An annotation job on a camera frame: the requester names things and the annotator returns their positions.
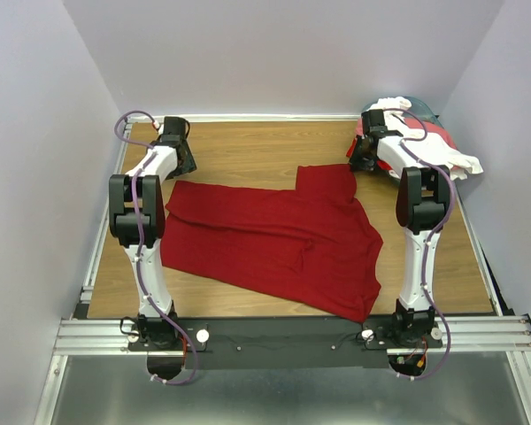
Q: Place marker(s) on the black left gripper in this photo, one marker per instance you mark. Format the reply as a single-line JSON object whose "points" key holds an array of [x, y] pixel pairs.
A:
{"points": [[188, 166]]}

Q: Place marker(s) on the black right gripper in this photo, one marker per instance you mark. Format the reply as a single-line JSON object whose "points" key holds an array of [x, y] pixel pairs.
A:
{"points": [[357, 166]]}

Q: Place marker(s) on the dark red t shirt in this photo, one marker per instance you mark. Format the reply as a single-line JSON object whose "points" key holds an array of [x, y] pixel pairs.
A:
{"points": [[312, 244]]}

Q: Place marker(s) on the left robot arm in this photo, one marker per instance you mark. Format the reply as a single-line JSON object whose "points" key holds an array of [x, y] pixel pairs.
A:
{"points": [[137, 217]]}

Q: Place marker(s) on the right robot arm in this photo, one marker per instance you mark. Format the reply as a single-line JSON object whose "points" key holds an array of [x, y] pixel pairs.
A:
{"points": [[424, 204]]}

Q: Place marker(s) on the white t shirt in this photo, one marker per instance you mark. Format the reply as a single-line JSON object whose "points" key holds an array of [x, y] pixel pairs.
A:
{"points": [[447, 155]]}

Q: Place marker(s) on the pink t shirt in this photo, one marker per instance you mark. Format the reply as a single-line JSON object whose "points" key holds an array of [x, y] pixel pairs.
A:
{"points": [[438, 133]]}

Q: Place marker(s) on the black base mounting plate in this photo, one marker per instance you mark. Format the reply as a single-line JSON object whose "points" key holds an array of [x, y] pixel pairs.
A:
{"points": [[191, 345]]}

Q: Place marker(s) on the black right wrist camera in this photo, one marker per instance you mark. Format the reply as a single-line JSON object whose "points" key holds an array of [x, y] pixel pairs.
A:
{"points": [[373, 122]]}

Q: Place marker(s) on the aluminium frame extrusion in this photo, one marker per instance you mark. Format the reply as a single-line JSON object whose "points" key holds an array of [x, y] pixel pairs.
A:
{"points": [[462, 333]]}

